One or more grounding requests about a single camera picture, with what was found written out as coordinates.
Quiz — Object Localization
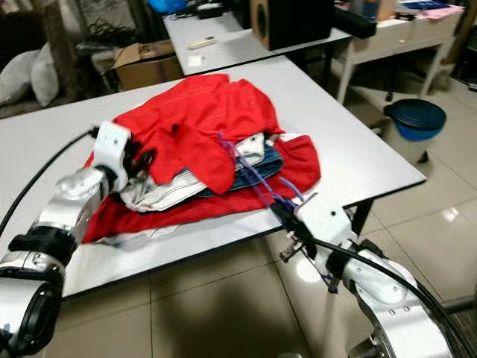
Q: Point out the purple plastic hanger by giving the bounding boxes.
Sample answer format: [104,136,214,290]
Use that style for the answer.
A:
[216,131,340,293]

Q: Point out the red collared shirt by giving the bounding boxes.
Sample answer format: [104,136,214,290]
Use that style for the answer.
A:
[89,73,277,196]

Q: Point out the white striped garment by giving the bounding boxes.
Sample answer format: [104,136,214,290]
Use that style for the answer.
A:
[119,133,268,212]

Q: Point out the blue jeans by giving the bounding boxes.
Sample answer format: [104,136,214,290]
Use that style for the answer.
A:
[194,145,284,196]

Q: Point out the red cloth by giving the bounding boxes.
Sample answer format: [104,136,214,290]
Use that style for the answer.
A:
[82,134,321,243]

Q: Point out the white table black legs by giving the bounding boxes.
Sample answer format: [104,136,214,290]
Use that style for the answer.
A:
[0,56,428,299]

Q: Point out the open cardboard box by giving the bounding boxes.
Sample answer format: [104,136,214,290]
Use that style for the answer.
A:
[113,41,187,92]

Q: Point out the grey pillow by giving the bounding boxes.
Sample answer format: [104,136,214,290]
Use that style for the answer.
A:
[32,43,60,107]
[0,51,42,105]

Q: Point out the white remote control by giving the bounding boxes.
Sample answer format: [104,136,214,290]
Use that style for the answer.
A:
[189,36,217,51]

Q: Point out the white office table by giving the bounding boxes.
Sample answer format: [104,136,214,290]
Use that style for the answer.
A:
[164,11,353,75]

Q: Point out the white bin blue lid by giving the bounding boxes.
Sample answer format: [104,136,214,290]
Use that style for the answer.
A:
[384,98,448,142]

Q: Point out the brown armchair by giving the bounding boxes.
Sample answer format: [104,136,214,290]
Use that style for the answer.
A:
[0,11,79,120]

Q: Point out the black speaker wooden front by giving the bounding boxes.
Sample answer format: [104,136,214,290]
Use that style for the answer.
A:
[250,0,335,51]

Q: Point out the long black box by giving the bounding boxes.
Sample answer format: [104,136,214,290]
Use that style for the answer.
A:
[334,6,377,40]

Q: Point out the beige desk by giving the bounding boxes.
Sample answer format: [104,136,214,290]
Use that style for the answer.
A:
[332,7,467,105]

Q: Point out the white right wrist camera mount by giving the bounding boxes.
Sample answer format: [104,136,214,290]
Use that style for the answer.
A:
[294,192,355,280]

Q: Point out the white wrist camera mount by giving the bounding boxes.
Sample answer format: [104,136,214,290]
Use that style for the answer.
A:
[294,192,355,280]
[93,122,133,191]

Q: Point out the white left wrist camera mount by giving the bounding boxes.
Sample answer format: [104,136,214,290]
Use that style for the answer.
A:
[93,122,133,191]

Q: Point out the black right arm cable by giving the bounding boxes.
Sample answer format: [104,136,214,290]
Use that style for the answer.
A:
[313,237,477,351]

